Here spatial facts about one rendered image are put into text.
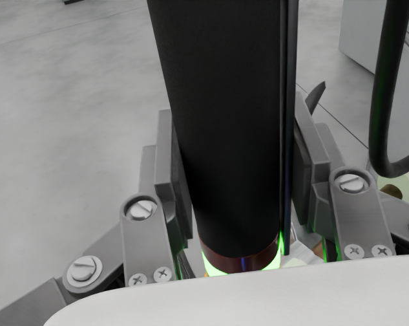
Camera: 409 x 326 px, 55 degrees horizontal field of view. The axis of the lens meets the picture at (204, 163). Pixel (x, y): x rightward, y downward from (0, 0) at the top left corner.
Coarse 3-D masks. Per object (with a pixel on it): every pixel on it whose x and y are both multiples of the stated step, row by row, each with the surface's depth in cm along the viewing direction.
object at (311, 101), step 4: (320, 84) 48; (324, 84) 46; (316, 88) 49; (320, 88) 47; (324, 88) 46; (312, 92) 51; (316, 92) 48; (320, 92) 46; (308, 96) 53; (312, 96) 49; (316, 96) 47; (320, 96) 46; (304, 100) 56; (308, 100) 51; (312, 100) 48; (316, 100) 47; (308, 104) 50; (312, 104) 47; (316, 104) 46; (308, 108) 49; (312, 108) 47; (312, 112) 46; (280, 248) 57
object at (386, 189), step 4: (388, 184) 26; (392, 184) 26; (384, 188) 26; (388, 188) 26; (392, 188) 26; (396, 188) 26; (384, 192) 26; (388, 192) 26; (392, 192) 26; (396, 192) 26; (400, 192) 26; (396, 196) 26; (400, 196) 26; (320, 240) 24; (316, 244) 24; (320, 244) 24; (312, 248) 24; (316, 248) 23; (320, 248) 23; (316, 252) 23; (320, 252) 23; (320, 256) 23
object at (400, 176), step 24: (408, 0) 15; (384, 24) 16; (384, 48) 16; (384, 72) 17; (384, 96) 18; (384, 120) 19; (384, 144) 20; (384, 168) 22; (408, 168) 25; (408, 192) 26
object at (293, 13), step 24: (288, 0) 9; (288, 24) 10; (288, 48) 10; (288, 72) 11; (288, 96) 11; (288, 120) 12; (288, 144) 12; (288, 168) 13; (288, 192) 14; (288, 216) 15; (288, 240) 16
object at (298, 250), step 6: (294, 246) 24; (300, 246) 24; (294, 252) 23; (300, 252) 23; (306, 252) 23; (312, 252) 23; (282, 258) 23; (288, 258) 23; (300, 258) 23; (306, 258) 23; (312, 258) 23; (318, 258) 23; (282, 264) 23; (312, 264) 23
